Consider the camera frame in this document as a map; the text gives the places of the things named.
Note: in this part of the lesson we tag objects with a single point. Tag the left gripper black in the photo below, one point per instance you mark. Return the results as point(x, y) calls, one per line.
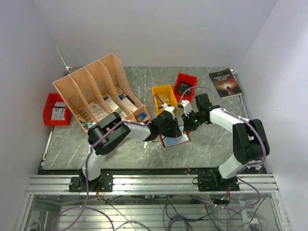
point(176, 131)

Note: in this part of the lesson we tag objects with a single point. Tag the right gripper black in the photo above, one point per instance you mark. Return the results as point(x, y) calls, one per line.
point(188, 126)

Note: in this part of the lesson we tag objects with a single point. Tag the red card holder wallet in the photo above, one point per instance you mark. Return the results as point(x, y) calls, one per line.
point(168, 142)

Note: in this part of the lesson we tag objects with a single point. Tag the black credit card stack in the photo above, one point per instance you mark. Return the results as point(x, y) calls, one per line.
point(184, 87)

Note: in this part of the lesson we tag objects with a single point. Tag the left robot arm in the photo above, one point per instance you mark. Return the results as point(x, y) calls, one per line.
point(106, 135)

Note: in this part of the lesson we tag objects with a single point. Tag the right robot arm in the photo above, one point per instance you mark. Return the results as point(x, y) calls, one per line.
point(249, 142)

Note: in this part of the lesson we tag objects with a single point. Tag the red bin with cards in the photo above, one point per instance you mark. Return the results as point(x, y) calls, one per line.
point(182, 77)

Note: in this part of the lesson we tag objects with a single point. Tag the white cards in left bin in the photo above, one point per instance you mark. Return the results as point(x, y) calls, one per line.
point(58, 111)

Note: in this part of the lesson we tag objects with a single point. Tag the blue capped tube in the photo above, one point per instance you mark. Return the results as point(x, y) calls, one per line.
point(141, 117)

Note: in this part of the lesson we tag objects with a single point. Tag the yellow plastic bin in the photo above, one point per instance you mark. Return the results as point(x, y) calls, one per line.
point(166, 94)

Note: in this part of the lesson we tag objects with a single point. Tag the dark paperback book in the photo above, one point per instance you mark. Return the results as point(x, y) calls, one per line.
point(225, 83)

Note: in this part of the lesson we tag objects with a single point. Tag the pink file organizer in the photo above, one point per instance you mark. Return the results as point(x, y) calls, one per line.
point(98, 89)

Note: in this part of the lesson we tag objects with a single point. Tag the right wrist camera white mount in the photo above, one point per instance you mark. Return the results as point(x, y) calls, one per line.
point(186, 106)

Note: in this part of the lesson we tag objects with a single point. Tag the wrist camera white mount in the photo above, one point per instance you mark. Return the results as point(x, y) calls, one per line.
point(186, 106)
point(170, 108)

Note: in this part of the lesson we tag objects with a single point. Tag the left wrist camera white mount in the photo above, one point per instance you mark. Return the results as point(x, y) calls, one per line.
point(170, 108)

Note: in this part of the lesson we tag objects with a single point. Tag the aluminium mounting rail frame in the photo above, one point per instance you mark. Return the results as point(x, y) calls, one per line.
point(177, 181)

